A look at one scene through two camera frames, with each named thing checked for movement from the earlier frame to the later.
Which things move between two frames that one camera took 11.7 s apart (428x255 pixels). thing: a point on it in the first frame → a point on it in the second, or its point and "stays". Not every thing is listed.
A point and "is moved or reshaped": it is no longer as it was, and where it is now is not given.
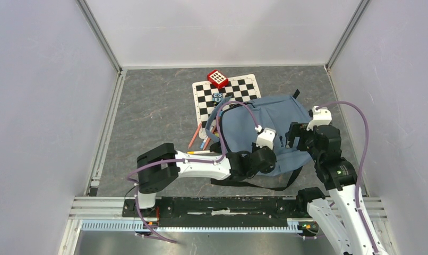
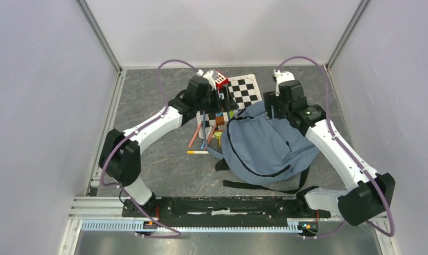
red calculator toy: [217, 79] stays
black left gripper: [254, 147] → [229, 103]
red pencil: [208, 138] stays
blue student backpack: [273, 116] is moved or reshaped
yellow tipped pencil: [191, 152] stays
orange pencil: [194, 136] stays
